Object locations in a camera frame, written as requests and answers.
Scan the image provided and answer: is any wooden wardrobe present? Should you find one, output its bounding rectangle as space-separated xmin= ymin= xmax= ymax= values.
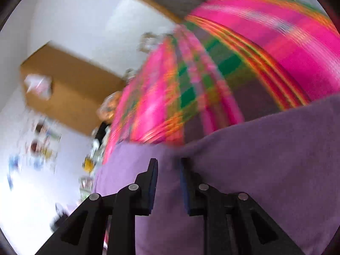
xmin=20 ymin=41 xmax=125 ymax=137

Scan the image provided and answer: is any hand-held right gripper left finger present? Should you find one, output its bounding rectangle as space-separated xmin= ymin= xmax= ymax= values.
xmin=34 ymin=158 xmax=159 ymax=255

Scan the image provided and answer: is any bag of oranges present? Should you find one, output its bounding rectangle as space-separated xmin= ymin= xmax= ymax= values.
xmin=97 ymin=90 xmax=123 ymax=120

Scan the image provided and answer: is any white pink plastic bag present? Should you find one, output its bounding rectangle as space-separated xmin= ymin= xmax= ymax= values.
xmin=24 ymin=74 xmax=52 ymax=100

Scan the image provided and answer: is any purple fleece sweater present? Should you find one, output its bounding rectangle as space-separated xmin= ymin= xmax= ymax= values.
xmin=92 ymin=94 xmax=340 ymax=255

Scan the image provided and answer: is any cartoon wall sticker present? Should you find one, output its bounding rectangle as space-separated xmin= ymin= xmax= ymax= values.
xmin=7 ymin=117 xmax=63 ymax=189

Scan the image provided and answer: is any pink green plaid bed sheet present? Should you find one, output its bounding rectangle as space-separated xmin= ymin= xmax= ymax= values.
xmin=101 ymin=0 xmax=340 ymax=165

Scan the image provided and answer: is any yellow bag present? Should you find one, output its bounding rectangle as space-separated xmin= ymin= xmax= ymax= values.
xmin=84 ymin=157 xmax=96 ymax=172

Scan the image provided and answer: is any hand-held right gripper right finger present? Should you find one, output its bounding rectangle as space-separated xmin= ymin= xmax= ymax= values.
xmin=179 ymin=158 xmax=306 ymax=255

